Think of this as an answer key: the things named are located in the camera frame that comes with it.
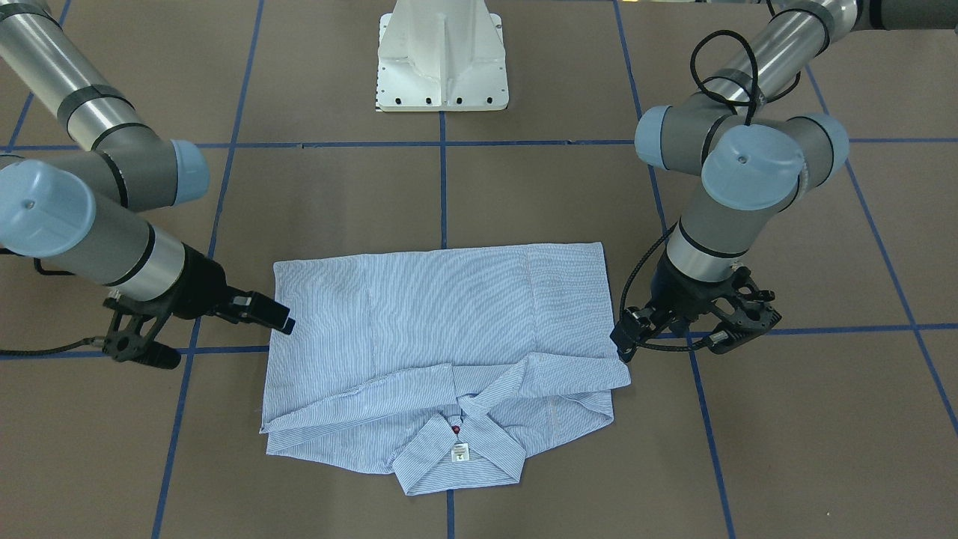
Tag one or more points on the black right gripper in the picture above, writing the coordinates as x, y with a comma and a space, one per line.
200, 284

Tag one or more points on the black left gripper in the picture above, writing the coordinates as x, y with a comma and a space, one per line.
668, 294

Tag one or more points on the light blue striped shirt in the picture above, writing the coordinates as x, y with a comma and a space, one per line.
447, 369

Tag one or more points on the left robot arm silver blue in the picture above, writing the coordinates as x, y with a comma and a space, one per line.
750, 169

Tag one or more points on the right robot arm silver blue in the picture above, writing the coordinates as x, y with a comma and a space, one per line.
82, 211

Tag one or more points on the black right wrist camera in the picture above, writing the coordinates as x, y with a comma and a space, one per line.
134, 326

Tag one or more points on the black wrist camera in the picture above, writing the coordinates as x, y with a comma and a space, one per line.
744, 312
134, 326

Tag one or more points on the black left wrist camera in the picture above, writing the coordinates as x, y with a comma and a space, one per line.
744, 312

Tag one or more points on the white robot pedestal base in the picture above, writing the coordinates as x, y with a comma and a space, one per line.
441, 56

